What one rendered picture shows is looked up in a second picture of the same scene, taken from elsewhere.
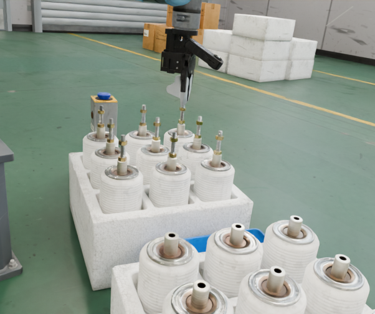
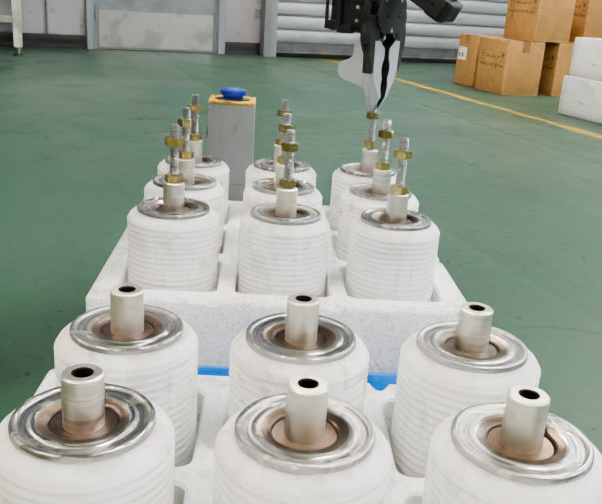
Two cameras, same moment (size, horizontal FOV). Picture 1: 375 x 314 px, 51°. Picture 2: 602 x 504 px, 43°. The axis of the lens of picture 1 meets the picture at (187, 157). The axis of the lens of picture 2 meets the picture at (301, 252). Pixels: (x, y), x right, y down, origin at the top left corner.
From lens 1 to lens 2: 33 cm
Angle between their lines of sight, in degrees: 20
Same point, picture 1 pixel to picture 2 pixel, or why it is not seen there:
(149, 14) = (484, 23)
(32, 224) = (59, 326)
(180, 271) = (114, 367)
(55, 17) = (301, 30)
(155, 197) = (243, 272)
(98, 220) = (98, 295)
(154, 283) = not seen: hidden behind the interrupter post
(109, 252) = not seen: hidden behind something
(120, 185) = (154, 228)
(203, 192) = (357, 279)
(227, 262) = (252, 376)
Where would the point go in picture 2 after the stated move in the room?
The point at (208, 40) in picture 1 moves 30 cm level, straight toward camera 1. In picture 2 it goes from (584, 59) to (578, 62)
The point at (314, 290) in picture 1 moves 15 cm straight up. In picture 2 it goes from (433, 469) to (470, 200)
